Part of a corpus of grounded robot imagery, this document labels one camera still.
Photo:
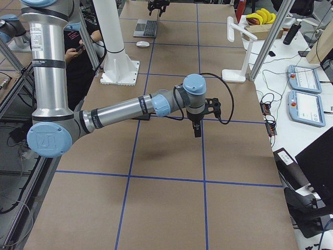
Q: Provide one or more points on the person in black clothes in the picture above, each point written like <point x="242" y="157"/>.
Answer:
<point x="79" y="69"/>

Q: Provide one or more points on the white computer mouse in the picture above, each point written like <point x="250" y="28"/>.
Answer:
<point x="142" y="44"/>

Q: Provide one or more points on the grey laptop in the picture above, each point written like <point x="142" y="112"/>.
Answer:
<point x="147" y="28"/>

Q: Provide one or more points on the lower blue teach pendant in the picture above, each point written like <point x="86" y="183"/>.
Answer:
<point x="306" y="108"/>

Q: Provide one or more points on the cardboard box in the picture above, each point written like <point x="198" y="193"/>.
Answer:
<point x="260" y="31"/>

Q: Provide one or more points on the upper blue teach pendant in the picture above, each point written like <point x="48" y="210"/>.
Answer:
<point x="303" y="78"/>

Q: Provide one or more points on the red bottle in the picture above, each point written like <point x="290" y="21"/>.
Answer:
<point x="240" y="8"/>

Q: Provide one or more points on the blue teach pendant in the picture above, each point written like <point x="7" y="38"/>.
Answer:
<point x="303" y="78"/>
<point x="306" y="108"/>

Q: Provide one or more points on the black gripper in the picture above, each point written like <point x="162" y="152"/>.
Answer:
<point x="157" y="5"/>
<point x="194" y="119"/>

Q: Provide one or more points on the yellow bananas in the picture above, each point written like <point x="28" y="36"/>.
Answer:
<point x="260" y="17"/>

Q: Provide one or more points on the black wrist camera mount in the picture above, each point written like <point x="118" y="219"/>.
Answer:
<point x="213" y="106"/>

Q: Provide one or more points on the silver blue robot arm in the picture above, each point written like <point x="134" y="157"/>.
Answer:
<point x="12" y="28"/>
<point x="55" y="127"/>

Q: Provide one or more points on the black water bottle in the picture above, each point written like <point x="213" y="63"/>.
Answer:
<point x="292" y="32"/>

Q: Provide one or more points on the white pedestal column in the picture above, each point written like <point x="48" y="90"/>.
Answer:
<point x="118" y="67"/>

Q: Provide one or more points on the black monitor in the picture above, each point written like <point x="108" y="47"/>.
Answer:
<point x="315" y="162"/>

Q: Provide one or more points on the aluminium frame post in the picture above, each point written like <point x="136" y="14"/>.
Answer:
<point x="281" y="15"/>

